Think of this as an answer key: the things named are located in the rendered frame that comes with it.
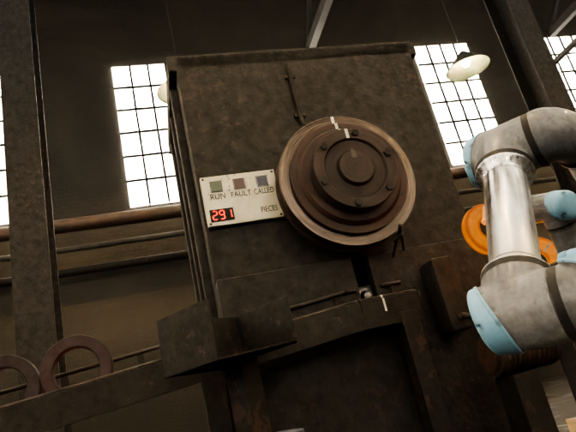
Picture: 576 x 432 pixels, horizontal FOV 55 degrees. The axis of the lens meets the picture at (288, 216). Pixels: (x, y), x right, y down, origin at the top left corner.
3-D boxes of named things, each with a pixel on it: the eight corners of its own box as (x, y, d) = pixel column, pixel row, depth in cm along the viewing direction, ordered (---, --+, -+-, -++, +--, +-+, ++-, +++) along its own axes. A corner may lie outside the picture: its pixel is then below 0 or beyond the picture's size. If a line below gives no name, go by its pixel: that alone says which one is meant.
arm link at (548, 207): (566, 228, 133) (551, 196, 133) (535, 231, 144) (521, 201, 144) (589, 214, 135) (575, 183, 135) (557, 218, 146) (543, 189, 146)
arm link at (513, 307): (561, 310, 77) (524, 100, 115) (460, 334, 85) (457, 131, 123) (593, 356, 82) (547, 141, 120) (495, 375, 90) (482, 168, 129)
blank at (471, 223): (453, 213, 169) (458, 209, 166) (495, 203, 174) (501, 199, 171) (473, 261, 164) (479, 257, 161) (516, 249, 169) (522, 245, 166)
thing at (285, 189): (292, 261, 176) (262, 132, 191) (424, 239, 188) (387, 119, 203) (297, 255, 170) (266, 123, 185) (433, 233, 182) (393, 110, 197)
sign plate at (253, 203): (207, 229, 184) (199, 180, 189) (283, 218, 190) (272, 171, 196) (208, 226, 182) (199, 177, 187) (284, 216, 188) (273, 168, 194)
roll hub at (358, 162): (321, 219, 172) (301, 140, 181) (403, 207, 179) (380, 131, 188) (326, 212, 167) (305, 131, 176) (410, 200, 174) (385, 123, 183)
